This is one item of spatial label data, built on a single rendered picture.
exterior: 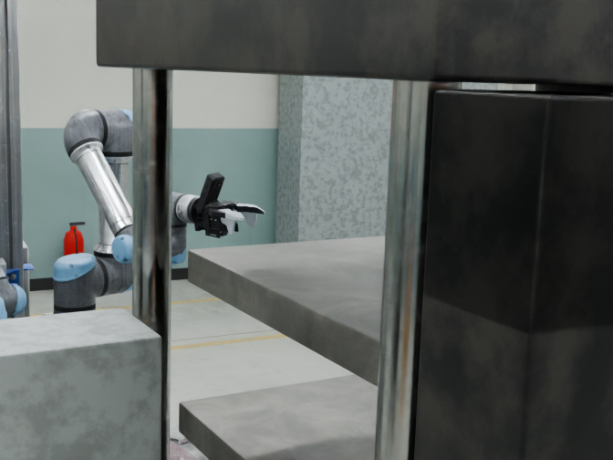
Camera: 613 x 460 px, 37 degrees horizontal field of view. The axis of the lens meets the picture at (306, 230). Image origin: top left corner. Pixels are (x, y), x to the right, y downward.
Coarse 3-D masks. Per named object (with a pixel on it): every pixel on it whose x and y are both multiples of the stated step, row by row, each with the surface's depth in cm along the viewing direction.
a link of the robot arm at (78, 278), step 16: (64, 256) 261; (80, 256) 260; (64, 272) 254; (80, 272) 255; (96, 272) 259; (64, 288) 255; (80, 288) 255; (96, 288) 259; (64, 304) 255; (80, 304) 256
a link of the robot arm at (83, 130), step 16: (80, 112) 253; (96, 112) 254; (80, 128) 249; (96, 128) 251; (80, 144) 246; (96, 144) 248; (80, 160) 247; (96, 160) 246; (96, 176) 244; (112, 176) 246; (96, 192) 244; (112, 192) 243; (112, 208) 241; (128, 208) 243; (112, 224) 241; (128, 224) 240; (128, 240) 236; (128, 256) 236
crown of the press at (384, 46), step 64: (128, 0) 125; (192, 0) 105; (256, 0) 91; (320, 0) 81; (384, 0) 72; (448, 0) 67; (512, 0) 70; (576, 0) 73; (128, 64) 126; (192, 64) 106; (256, 64) 92; (320, 64) 81; (384, 64) 73; (448, 64) 68; (512, 64) 71; (576, 64) 74
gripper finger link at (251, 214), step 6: (240, 204) 236; (246, 204) 235; (252, 204) 235; (240, 210) 235; (246, 210) 234; (252, 210) 233; (258, 210) 232; (246, 216) 236; (252, 216) 235; (246, 222) 236; (252, 222) 236
